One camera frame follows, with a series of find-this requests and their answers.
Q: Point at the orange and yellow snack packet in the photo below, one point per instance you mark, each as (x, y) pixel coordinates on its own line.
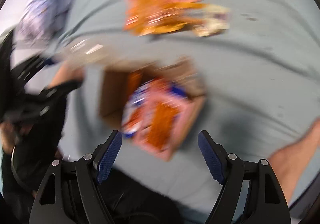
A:
(155, 19)

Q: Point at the white and purple printed blanket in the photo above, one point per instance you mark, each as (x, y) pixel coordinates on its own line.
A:
(42, 1)

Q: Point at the person's black pants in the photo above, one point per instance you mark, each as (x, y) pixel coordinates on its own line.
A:
(140, 201)

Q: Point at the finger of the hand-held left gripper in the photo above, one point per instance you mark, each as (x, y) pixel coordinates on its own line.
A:
(37, 65)
(58, 89)

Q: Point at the person's left hand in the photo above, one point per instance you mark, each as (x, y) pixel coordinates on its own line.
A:
(8, 132)

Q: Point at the clear plastic packet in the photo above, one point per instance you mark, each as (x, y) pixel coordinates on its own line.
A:
(80, 50)

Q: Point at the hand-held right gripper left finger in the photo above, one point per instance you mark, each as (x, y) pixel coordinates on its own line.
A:
(108, 156)

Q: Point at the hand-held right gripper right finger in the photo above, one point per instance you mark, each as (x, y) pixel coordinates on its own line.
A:
(211, 159)

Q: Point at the person's bare leg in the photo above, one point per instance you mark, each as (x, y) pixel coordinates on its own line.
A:
(66, 74)
(292, 154)

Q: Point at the blue and white snack packet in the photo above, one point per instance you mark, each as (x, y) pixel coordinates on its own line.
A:
(135, 104)

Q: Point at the brown cardboard box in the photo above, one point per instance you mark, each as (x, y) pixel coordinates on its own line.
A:
(112, 94)

